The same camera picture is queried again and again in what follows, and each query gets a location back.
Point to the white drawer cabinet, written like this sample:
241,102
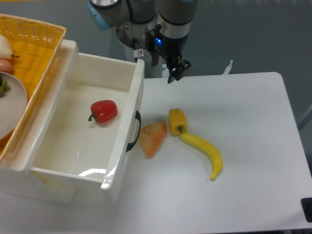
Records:
15,173

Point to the yellow banana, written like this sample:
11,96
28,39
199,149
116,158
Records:
206,147

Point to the orange fruit wedge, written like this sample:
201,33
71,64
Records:
151,138

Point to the upper white drawer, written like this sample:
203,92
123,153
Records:
87,153

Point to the yellow woven basket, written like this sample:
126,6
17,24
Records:
35,44

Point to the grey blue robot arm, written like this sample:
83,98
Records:
175,15

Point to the green grapes on plate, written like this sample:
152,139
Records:
4,87

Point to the black device at table edge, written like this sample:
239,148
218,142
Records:
307,208

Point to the red bell pepper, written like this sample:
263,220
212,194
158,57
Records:
103,111

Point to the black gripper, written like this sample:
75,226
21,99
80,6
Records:
170,48

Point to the white plate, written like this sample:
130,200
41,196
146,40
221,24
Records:
12,105

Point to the white table frame bracket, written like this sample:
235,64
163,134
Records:
228,68

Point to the yellow bell pepper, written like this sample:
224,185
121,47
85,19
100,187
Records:
177,122

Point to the pink sausage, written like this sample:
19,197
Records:
6,66

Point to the pale pear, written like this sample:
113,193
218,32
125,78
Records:
6,51

